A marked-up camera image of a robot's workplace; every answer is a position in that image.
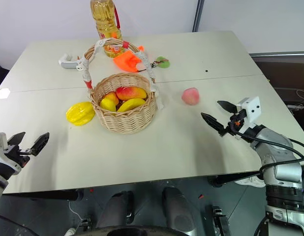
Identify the yellow lemon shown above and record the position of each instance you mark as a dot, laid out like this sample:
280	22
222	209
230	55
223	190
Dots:
108	105

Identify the dark rounded shape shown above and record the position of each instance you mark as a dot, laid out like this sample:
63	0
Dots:
116	209
177	209

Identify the black table frame bar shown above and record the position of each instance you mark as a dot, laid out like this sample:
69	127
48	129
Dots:
43	196
230	179

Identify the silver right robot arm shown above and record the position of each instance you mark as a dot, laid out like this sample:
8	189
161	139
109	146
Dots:
282	167

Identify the grey partition post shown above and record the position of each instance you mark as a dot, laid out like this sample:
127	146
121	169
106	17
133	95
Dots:
198	14

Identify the white shoe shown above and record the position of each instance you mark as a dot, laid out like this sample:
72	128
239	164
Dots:
250	182

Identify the orange cloth bag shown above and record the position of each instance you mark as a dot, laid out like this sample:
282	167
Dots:
125	61

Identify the cooking oil bottle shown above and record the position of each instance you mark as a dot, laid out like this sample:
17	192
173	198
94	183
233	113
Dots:
106	22

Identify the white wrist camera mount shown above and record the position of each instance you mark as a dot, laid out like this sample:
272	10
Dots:
252	108
0	145

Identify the long yellow mango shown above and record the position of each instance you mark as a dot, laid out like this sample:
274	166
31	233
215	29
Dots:
131	104

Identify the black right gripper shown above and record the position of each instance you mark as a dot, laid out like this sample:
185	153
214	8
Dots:
236	120

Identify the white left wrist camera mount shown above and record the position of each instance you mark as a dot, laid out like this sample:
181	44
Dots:
0	145

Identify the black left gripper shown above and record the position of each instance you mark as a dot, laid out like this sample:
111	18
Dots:
20	157

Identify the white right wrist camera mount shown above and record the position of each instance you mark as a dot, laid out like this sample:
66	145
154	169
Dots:
252	108

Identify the yellow starfruit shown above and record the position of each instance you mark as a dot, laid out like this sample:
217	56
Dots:
80	114

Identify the white plastic clip holder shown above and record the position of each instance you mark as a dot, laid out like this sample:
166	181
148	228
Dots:
67	64

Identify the green felt ornament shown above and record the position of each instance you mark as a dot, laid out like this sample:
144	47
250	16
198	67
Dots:
164	64

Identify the dark side furniture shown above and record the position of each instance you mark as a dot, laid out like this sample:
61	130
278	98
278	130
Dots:
284	71

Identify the small orange yellow mango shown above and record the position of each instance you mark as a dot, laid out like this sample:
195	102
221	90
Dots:
112	97

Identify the pink peach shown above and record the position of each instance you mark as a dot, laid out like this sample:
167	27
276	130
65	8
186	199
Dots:
190	96

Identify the black floor bracket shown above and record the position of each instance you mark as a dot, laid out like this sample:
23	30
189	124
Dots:
85	226
221	220

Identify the white paper sheet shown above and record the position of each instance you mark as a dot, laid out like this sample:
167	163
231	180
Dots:
2	94

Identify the red and yellow mango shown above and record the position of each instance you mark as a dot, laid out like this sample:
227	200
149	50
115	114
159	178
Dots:
131	92

